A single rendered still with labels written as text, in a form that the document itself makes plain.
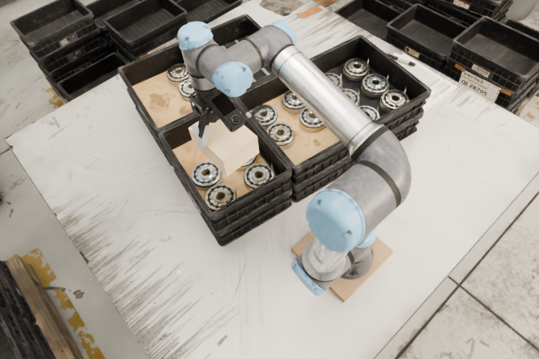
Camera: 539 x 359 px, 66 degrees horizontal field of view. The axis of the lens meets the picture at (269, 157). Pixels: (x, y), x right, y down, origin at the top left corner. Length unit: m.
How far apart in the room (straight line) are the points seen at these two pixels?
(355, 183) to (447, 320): 1.49
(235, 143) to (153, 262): 0.56
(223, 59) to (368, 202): 0.41
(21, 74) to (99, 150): 1.87
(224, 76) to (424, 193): 0.96
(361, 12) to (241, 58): 2.22
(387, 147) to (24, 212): 2.27
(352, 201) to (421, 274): 0.74
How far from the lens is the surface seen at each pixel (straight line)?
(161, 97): 1.74
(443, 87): 1.96
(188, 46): 0.94
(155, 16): 2.80
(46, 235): 2.61
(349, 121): 0.85
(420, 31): 2.78
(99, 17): 3.15
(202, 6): 3.00
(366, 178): 0.78
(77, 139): 1.91
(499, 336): 2.25
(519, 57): 2.59
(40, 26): 3.04
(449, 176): 1.67
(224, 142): 1.15
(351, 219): 0.75
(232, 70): 0.87
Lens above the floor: 2.01
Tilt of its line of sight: 54 degrees down
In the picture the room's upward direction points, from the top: 5 degrees counter-clockwise
